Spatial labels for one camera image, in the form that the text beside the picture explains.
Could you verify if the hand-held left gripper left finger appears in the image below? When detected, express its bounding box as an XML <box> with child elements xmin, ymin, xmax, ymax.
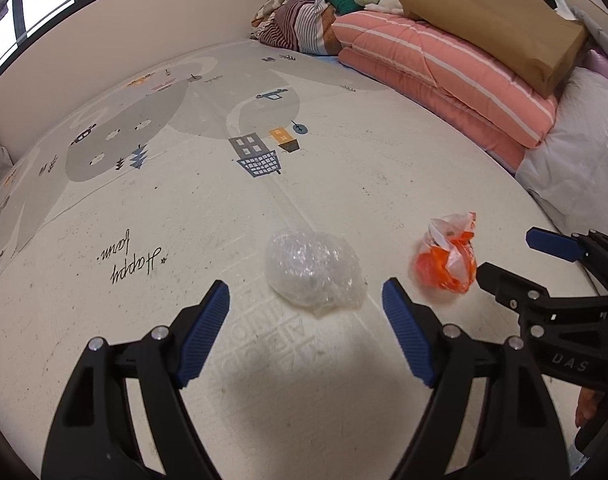
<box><xmin>41</xmin><ymin>280</ymin><xmax>231</xmax><ymax>480</ymax></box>

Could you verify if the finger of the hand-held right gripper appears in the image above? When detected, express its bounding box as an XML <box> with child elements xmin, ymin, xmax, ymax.
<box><xmin>526</xmin><ymin>227</ymin><xmax>608</xmax><ymax>296</ymax></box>
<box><xmin>476</xmin><ymin>261</ymin><xmax>608</xmax><ymax>338</ymax></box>

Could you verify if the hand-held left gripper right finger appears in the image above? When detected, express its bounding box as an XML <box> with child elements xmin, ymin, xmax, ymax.
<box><xmin>382</xmin><ymin>277</ymin><xmax>569</xmax><ymax>480</ymax></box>

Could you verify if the orange plastic bag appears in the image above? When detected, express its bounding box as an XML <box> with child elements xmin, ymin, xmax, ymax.
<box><xmin>413</xmin><ymin>211</ymin><xmax>479</xmax><ymax>293</ymax></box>

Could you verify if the clear plastic wrap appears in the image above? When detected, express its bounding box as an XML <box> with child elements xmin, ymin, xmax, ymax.
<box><xmin>264</xmin><ymin>227</ymin><xmax>367</xmax><ymax>318</ymax></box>

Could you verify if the person's right hand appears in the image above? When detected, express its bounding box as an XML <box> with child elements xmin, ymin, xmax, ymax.
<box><xmin>575</xmin><ymin>389</ymin><xmax>605</xmax><ymax>428</ymax></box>

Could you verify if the white quilt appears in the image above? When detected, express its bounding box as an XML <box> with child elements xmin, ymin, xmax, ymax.
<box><xmin>514</xmin><ymin>65</ymin><xmax>608</xmax><ymax>241</ymax></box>

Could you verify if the printed play mat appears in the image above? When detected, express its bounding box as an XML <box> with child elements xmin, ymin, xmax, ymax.
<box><xmin>0</xmin><ymin>39</ymin><xmax>599</xmax><ymax>480</ymax></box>

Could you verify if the lavender pillow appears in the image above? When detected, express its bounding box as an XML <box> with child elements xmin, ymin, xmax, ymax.
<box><xmin>586</xmin><ymin>47</ymin><xmax>608</xmax><ymax>91</ymax></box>

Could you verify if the pink striped quilt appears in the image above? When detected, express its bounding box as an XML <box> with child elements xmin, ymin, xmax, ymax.
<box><xmin>331</xmin><ymin>10</ymin><xmax>559</xmax><ymax>173</ymax></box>

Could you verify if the brown pillow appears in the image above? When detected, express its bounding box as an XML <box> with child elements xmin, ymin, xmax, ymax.
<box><xmin>396</xmin><ymin>0</ymin><xmax>590</xmax><ymax>100</ymax></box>

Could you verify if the striped crumpled cloth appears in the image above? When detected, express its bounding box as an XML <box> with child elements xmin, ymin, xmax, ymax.
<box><xmin>250</xmin><ymin>0</ymin><xmax>342</xmax><ymax>56</ymax></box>

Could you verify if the window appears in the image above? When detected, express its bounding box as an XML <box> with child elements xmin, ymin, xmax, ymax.
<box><xmin>0</xmin><ymin>0</ymin><xmax>165</xmax><ymax>83</ymax></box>

